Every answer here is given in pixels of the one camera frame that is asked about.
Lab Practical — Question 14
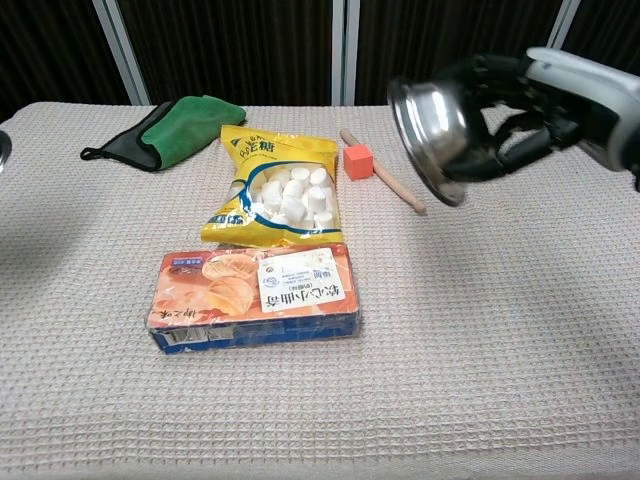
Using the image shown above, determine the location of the orange cube block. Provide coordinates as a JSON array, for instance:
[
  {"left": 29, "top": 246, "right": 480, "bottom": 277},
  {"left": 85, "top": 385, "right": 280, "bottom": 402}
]
[{"left": 342, "top": 144, "right": 376, "bottom": 182}]

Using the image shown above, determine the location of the beige waffle tablecloth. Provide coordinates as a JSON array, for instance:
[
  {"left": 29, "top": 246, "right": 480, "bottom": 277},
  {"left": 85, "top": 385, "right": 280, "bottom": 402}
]
[{"left": 0, "top": 101, "right": 640, "bottom": 480}]

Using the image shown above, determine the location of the grey metal frame post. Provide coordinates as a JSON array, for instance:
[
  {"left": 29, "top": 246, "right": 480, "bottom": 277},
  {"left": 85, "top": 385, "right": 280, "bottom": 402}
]
[
  {"left": 546, "top": 0, "right": 581, "bottom": 50},
  {"left": 91, "top": 0, "right": 151, "bottom": 107},
  {"left": 331, "top": 0, "right": 361, "bottom": 107}
]

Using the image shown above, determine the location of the green microfiber cloth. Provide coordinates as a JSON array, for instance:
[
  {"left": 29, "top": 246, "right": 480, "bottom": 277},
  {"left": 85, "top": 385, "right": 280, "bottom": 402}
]
[{"left": 80, "top": 94, "right": 248, "bottom": 173}]

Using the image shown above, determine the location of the wooden drumstick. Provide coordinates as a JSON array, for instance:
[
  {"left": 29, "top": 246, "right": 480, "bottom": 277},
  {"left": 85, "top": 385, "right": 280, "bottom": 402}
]
[{"left": 339, "top": 128, "right": 428, "bottom": 215}]

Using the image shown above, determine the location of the yellow marshmallow bag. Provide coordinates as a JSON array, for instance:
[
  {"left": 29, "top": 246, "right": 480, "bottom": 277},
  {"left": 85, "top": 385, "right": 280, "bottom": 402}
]
[{"left": 200, "top": 124, "right": 345, "bottom": 249}]

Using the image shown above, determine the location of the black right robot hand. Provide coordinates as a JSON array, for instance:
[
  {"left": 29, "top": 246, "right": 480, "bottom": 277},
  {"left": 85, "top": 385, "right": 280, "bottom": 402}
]
[{"left": 433, "top": 53, "right": 587, "bottom": 183}]

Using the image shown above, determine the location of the orange cookie box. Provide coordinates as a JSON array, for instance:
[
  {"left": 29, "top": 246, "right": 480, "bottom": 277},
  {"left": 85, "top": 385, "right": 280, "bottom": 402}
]
[{"left": 146, "top": 243, "right": 363, "bottom": 356}]

